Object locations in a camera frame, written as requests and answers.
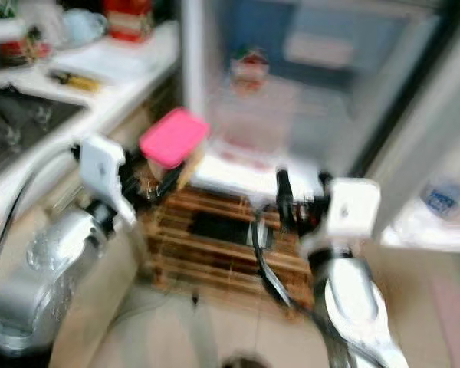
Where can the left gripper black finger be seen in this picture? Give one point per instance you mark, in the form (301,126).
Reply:
(142,165)
(170,182)

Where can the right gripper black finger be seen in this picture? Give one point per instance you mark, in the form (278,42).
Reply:
(286,198)
(325,188)

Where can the pink lid food container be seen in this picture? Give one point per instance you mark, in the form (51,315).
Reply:
(172,136)

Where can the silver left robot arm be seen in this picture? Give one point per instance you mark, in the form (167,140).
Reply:
(46,284)

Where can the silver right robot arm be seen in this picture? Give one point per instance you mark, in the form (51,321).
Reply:
(356,307)

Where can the grey white fridge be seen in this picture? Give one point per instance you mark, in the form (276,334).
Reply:
(314,77)

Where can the cream kitchen cabinet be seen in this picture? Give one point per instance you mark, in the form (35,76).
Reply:
(130,100)

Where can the black appliance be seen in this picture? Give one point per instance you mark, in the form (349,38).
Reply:
(226,230)

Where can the wooden slatted rack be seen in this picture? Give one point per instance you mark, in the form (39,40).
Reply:
(230,268)

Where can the yellow black tool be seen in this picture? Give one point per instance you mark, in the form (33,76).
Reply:
(75,80)

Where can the white cutting board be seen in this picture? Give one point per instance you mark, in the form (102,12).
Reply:
(103,63)

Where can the clear water bottle blue cap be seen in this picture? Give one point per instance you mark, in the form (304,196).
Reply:
(439,201)

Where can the black gas stove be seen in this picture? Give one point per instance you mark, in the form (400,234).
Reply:
(23,130)

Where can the red white jar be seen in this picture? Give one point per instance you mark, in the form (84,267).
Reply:
(249,70)

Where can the red canister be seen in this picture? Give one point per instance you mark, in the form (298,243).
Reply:
(128,19)

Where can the pale blue cup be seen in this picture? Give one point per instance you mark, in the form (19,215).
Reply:
(83,28)

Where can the dark red jar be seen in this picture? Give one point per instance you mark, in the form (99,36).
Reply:
(19,50)

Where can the pink floor mat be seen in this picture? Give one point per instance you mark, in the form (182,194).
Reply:
(454,322)

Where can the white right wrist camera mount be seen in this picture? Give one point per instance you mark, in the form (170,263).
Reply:
(353,211)

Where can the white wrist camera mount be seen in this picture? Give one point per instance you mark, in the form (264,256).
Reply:
(353,211)
(105,165)

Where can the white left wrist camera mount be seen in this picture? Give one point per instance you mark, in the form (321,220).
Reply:
(105,165)

